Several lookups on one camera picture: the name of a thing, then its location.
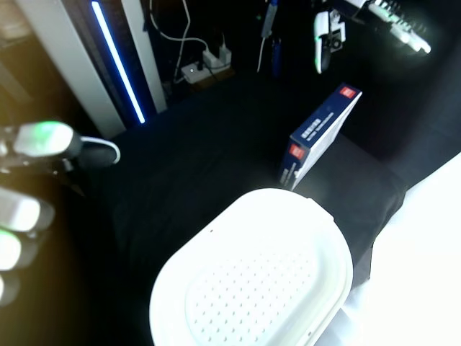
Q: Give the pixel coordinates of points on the brown board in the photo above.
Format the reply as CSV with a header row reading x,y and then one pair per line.
x,y
220,77

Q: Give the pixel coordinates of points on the narrow white frame post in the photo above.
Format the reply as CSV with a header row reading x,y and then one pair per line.
x,y
146,54

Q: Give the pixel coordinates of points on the black table cloth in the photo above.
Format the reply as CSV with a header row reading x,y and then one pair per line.
x,y
180,198

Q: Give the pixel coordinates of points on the white power adapter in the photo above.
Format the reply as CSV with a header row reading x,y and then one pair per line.
x,y
192,74

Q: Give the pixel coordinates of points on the blue-white LED light strip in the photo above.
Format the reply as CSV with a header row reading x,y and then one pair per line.
x,y
117,61

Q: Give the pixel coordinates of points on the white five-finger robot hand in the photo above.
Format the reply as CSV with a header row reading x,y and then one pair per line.
x,y
39,138
403,29

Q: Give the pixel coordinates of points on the white oval dimpled tray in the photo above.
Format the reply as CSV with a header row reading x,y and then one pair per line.
x,y
252,274

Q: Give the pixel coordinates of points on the wide white frame post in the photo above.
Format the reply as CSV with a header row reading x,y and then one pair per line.
x,y
72,61

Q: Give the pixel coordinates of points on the white charger plug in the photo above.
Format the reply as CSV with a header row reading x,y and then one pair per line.
x,y
224,48

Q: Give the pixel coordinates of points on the dark blue toy box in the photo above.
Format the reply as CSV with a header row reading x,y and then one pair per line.
x,y
324,129

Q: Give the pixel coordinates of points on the white power strip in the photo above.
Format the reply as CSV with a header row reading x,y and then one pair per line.
x,y
212,59

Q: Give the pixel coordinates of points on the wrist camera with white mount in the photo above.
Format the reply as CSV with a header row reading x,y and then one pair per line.
x,y
333,43

